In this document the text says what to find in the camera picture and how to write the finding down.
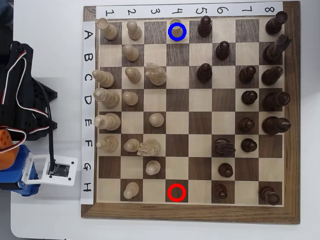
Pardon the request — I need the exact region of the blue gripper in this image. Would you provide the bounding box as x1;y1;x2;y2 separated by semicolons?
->
0;144;41;198

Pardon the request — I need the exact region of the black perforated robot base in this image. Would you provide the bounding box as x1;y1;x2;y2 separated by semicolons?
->
23;76;59;141

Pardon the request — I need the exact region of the light wooden bishop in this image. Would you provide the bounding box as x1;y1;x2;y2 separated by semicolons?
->
95;135;119;154
91;69;115;89

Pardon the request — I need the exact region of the white paper strip with letters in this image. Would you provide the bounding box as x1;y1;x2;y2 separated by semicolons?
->
81;20;96;205

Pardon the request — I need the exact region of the light wooden king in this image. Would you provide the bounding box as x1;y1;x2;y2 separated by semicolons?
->
93;112;122;132

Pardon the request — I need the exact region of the light wooden pawn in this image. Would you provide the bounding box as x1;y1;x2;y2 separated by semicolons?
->
123;138;141;153
122;181;140;200
148;112;165;128
145;159;162;176
124;66;143;85
126;19;143;41
121;90;140;107
121;43;140;63

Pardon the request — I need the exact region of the light wooden queen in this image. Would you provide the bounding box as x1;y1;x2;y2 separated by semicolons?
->
92;87;121;110

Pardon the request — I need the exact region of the light wooden knight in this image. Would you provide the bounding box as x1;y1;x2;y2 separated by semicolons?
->
144;62;168;87
136;138;161;158

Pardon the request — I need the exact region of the wooden chessboard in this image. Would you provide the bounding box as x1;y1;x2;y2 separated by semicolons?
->
80;1;301;225

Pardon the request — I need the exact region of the dark wooden pawn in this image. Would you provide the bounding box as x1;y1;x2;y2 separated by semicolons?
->
211;183;229;200
238;117;256;133
240;138;258;153
238;65;257;85
241;89;259;106
217;162;235;178
196;62;213;84
197;14;213;38
215;40;231;61

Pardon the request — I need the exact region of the dark wooden knight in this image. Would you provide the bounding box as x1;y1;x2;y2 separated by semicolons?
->
212;138;237;158
262;33;292;65

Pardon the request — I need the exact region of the white paper strip with numbers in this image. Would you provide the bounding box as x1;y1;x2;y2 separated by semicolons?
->
95;1;284;20

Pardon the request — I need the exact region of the dark wooden rook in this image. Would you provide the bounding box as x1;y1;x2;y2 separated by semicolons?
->
264;10;289;36
258;185;281;207

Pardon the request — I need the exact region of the dark wooden king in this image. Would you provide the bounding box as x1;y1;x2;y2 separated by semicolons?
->
261;116;292;136

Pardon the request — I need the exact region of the dark wooden queen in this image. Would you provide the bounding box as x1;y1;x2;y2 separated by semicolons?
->
261;91;292;112

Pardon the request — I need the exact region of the dark wooden bishop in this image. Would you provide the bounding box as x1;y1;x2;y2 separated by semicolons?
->
260;66;285;86

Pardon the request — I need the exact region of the red white servo cable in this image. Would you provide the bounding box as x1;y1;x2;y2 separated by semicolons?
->
0;127;28;153
1;48;51;131

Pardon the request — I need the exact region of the white camera mount with board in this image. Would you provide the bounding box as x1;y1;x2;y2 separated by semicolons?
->
20;153;79;187

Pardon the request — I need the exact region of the black camera cable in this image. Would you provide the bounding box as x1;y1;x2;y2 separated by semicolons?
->
38;83;57;176

